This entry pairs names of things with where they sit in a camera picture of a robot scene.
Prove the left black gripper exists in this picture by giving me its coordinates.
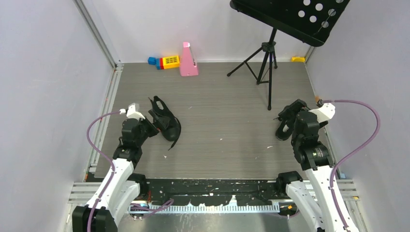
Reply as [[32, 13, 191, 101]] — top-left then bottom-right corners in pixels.
[[136, 110, 169, 146]]

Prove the black canvas shoe with laces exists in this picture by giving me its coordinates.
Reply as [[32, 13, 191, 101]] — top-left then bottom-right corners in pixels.
[[148, 96, 182, 150]]

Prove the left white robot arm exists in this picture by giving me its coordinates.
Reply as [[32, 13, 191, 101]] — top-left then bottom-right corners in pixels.
[[72, 118, 159, 232]]

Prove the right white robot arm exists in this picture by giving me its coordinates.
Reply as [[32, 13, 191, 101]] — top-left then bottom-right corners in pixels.
[[276, 111, 359, 232]]

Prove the yellow corner piece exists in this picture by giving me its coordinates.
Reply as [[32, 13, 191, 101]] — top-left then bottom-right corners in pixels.
[[291, 57, 306, 63]]

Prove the blue toy block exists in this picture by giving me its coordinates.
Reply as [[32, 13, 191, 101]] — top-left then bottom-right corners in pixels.
[[147, 57, 157, 65]]

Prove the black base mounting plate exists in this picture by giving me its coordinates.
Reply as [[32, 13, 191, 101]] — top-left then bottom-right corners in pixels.
[[135, 178, 290, 206]]

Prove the yellow toy block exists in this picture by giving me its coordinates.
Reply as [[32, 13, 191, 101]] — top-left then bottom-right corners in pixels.
[[155, 55, 180, 70]]

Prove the pink metronome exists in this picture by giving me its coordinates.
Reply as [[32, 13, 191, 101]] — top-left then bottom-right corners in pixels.
[[179, 42, 199, 77]]

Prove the black music stand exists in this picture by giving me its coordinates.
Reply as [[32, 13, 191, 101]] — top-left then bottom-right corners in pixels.
[[227, 0, 350, 110]]

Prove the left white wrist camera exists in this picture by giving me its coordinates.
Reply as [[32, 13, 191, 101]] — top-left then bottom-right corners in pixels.
[[119, 103, 146, 120]]

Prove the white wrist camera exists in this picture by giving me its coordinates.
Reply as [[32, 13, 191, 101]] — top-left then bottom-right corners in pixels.
[[309, 103, 336, 123], [119, 103, 146, 120]]

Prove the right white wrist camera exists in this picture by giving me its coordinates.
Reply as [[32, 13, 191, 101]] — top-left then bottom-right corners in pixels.
[[309, 103, 336, 123]]

